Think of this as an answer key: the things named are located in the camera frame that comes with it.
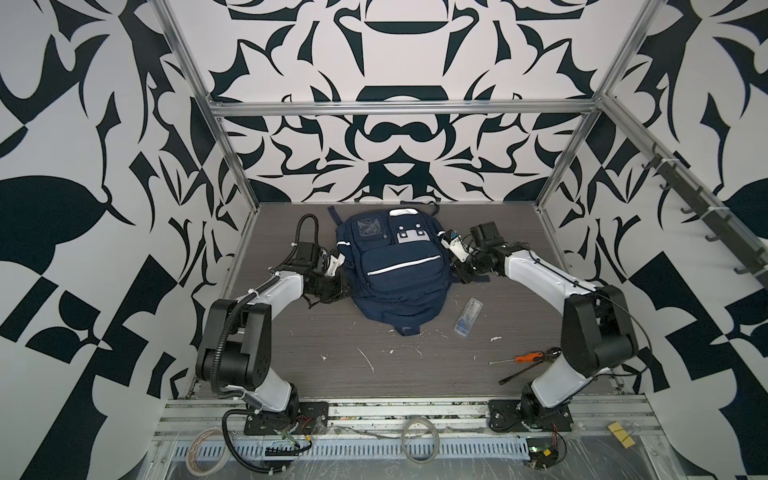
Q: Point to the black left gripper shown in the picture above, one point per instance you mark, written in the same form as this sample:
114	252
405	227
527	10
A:
339	293

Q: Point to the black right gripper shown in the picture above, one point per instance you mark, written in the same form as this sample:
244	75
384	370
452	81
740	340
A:
466	275

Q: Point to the navy blue student backpack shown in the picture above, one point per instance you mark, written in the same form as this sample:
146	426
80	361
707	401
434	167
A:
398	271

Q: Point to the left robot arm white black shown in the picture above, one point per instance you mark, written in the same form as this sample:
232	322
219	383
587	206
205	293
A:
235	353

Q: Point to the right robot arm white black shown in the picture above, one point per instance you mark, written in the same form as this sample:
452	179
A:
597	331

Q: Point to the clear plastic pencil case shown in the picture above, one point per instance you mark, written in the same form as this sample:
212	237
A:
467	317

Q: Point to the yellow sticky note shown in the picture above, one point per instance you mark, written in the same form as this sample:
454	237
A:
622	435

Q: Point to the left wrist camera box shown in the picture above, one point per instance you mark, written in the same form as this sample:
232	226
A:
335	262

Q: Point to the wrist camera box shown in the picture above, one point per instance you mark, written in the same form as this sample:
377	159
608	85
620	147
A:
452	242
335	262

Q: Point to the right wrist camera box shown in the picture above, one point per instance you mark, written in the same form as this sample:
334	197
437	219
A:
452	242

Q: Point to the orange handled screwdriver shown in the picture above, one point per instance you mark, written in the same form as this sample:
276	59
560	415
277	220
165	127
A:
525	358

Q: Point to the black handled screwdriver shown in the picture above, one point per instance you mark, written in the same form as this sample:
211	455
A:
551	355

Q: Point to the black wall hook rail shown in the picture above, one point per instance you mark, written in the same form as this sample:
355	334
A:
701	204

